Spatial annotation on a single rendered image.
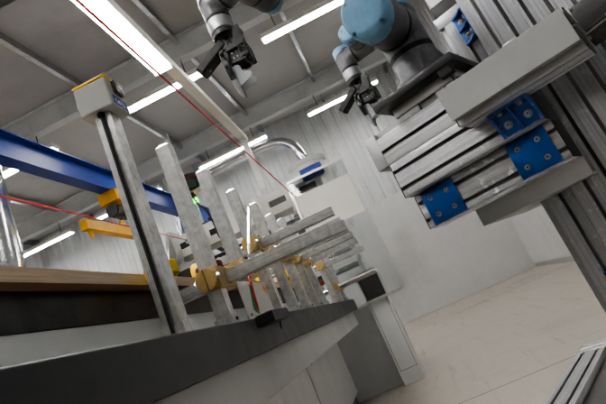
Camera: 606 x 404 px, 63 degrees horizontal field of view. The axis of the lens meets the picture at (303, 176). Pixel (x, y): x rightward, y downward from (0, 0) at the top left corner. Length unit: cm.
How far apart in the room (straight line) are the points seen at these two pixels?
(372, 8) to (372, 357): 322
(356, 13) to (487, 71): 33
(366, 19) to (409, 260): 927
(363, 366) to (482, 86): 325
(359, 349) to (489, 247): 667
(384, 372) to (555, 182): 300
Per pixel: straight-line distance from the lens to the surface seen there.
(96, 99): 105
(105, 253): 1235
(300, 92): 999
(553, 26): 102
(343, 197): 396
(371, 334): 404
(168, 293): 92
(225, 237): 143
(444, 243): 1034
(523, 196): 127
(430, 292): 1029
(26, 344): 95
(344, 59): 207
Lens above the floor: 62
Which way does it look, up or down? 16 degrees up
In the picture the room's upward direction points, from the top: 24 degrees counter-clockwise
